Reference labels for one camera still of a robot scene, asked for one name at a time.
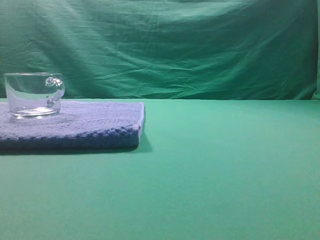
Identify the transparent glass cup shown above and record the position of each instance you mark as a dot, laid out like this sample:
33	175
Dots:
34	95

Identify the blue folded towel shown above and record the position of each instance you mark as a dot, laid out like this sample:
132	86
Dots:
79	125

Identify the green backdrop cloth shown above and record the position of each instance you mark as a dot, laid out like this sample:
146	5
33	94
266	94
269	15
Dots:
167	49

